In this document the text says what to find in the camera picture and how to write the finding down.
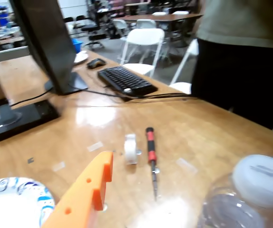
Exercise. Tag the white blue patterned paper plate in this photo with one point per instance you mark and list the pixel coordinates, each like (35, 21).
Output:
(10, 206)

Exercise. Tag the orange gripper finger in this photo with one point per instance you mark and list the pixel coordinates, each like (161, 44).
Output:
(79, 202)

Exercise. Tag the black computer mouse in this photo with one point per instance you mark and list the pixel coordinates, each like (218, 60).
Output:
(95, 63)

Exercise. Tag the vitaminwater bottle purple label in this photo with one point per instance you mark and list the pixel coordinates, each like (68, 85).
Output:
(257, 180)

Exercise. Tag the brown folding table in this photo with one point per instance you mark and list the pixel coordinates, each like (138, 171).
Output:
(160, 17)

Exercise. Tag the black computer keyboard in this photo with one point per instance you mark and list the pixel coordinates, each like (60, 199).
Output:
(124, 79)

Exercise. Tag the clear tape dispenser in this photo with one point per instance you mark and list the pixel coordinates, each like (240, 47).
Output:
(129, 152)

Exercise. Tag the white folding chair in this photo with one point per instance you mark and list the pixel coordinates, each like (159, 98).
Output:
(121, 23)
(146, 23)
(146, 36)
(181, 86)
(8, 53)

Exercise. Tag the clear tape strip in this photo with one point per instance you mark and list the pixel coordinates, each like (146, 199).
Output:
(58, 166)
(94, 146)

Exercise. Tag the red black screwdriver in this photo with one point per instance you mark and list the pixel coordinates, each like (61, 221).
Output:
(150, 147)

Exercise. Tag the blue plastic bin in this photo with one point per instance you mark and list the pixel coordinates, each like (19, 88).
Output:
(77, 45)

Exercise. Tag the plain white dish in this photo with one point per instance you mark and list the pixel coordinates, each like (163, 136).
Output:
(80, 57)

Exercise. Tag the black office chair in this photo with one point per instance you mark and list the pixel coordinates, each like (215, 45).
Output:
(91, 28)

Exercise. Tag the silver monitor stand black base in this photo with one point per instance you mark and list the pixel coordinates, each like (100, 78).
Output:
(20, 116)

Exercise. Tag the person in olive shirt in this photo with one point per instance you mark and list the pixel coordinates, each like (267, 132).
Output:
(234, 71)

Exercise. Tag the large black computer monitor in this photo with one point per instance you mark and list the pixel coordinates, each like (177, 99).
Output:
(43, 47)

